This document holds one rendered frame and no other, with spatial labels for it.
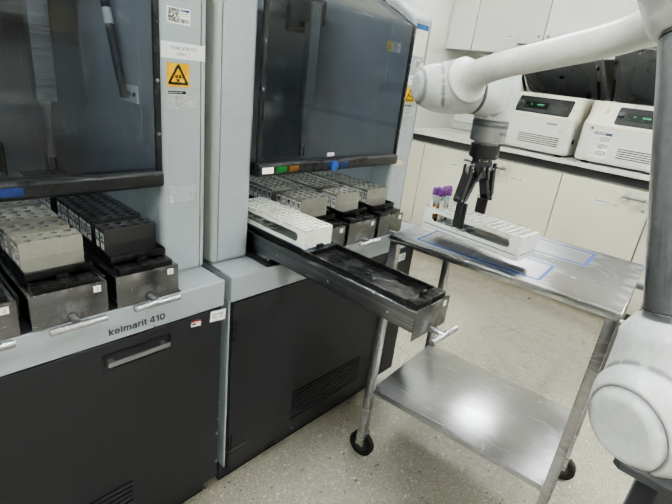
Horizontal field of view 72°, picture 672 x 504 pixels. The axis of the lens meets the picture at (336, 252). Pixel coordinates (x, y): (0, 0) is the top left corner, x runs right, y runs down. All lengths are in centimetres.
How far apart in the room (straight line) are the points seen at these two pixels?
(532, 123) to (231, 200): 244
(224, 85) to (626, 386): 95
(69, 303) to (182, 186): 35
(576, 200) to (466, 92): 219
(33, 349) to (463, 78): 102
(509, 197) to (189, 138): 260
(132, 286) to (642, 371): 89
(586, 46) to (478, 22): 285
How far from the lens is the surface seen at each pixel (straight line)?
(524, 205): 335
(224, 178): 118
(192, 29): 110
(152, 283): 106
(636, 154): 317
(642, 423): 71
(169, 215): 113
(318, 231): 117
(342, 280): 106
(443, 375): 174
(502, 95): 123
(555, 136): 326
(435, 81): 112
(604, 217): 321
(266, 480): 166
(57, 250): 104
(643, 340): 74
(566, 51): 105
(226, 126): 116
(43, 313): 100
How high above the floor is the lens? 124
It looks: 21 degrees down
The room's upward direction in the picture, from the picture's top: 7 degrees clockwise
